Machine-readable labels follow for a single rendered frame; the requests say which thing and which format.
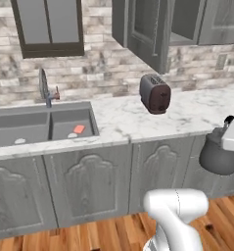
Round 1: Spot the dark grey kettle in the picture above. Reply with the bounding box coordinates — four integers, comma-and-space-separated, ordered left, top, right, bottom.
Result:
198, 115, 234, 176

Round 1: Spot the grey base cabinet door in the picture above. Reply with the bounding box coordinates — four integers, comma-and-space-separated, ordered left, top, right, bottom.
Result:
42, 143, 134, 229
0, 155, 60, 242
181, 132, 234, 201
127, 135, 197, 216

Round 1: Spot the grey double sink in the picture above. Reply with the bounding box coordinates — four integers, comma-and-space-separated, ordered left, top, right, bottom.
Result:
0, 100, 101, 149

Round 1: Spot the dark grey toaster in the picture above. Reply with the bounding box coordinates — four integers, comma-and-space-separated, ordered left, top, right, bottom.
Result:
139, 74, 172, 116

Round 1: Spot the orange sponge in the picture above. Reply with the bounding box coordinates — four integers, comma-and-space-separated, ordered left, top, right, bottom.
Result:
72, 124, 87, 134

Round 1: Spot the grey curved tap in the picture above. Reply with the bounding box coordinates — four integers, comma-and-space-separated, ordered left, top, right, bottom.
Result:
38, 67, 62, 109

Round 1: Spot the dark framed window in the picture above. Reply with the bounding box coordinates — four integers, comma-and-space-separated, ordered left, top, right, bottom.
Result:
10, 0, 86, 60

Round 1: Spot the grey wall outlet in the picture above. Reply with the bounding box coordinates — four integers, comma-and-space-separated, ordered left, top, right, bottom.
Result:
214, 53, 228, 72

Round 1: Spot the grey wall cabinet door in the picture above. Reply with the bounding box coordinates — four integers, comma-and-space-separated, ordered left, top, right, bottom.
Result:
111, 0, 129, 49
198, 0, 234, 46
126, 0, 175, 75

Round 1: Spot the grey wall cabinet body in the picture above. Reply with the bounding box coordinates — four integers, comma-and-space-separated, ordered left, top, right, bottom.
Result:
168, 0, 209, 47

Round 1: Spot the grey cabinet door handle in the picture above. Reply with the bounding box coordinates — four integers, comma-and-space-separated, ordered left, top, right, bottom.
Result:
153, 0, 160, 57

